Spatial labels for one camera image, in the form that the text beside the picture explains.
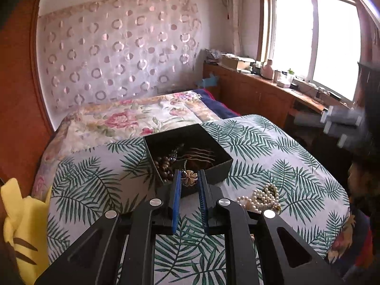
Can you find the yellow plush toy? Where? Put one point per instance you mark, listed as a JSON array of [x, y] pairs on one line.
[[23, 231]]

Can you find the circle patterned wall cloth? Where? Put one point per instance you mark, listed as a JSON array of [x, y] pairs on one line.
[[118, 50]]

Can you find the blue plastic bag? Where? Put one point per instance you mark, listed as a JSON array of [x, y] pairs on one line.
[[207, 80]]

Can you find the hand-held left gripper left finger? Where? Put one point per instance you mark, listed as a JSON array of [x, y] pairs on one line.
[[177, 196]]

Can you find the white tissue box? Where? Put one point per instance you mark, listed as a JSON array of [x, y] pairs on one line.
[[284, 84]]

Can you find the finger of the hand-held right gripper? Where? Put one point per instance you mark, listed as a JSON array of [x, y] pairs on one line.
[[347, 132], [341, 114]]

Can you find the palm leaf print sheet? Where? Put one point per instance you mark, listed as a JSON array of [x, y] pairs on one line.
[[282, 154]]

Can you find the cardboard box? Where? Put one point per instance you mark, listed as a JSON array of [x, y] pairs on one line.
[[237, 62]]

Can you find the black jewelry box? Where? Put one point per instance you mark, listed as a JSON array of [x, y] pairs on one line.
[[216, 169]]

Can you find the floral quilt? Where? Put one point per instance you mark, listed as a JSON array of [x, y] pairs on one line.
[[118, 118]]

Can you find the navy and red blanket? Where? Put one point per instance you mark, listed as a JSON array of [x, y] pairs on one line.
[[219, 107]]

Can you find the round gold floral brooch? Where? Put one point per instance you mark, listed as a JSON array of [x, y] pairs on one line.
[[189, 178]]

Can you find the wooden wardrobe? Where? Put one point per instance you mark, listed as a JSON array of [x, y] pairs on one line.
[[17, 95]]

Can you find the pink vase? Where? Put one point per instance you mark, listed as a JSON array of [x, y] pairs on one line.
[[267, 69]]

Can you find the person's patterned clothing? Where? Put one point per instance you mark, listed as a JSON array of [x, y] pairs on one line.
[[365, 213]]

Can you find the wooden side cabinet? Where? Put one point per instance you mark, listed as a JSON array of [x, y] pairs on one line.
[[255, 95]]

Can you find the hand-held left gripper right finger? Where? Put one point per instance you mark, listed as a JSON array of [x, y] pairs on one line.
[[203, 196]]

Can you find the window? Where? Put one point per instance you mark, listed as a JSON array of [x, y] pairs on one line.
[[311, 35]]

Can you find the grey cloth bundle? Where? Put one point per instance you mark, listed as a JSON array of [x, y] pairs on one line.
[[213, 55]]

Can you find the pale window curtain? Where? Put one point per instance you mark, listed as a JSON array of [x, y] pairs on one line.
[[237, 14]]

